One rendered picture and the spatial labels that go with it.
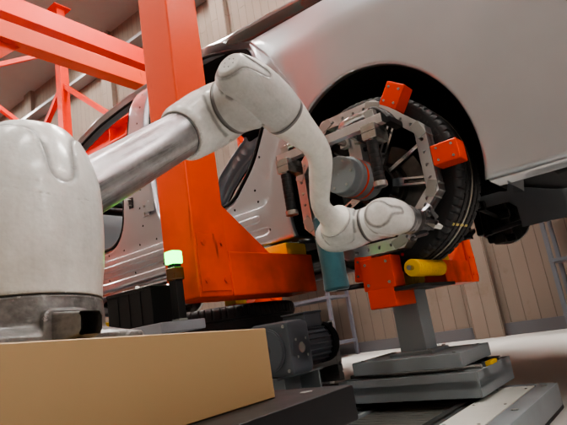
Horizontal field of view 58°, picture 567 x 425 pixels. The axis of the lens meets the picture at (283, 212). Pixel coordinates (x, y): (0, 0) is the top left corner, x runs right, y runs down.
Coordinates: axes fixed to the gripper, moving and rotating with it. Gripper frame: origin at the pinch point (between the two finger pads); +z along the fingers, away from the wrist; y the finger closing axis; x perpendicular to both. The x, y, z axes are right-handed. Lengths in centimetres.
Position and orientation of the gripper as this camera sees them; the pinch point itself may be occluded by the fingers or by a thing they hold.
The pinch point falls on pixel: (434, 224)
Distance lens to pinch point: 176.4
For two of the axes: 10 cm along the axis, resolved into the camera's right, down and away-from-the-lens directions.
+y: 4.4, -8.6, -2.5
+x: -6.5, -5.0, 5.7
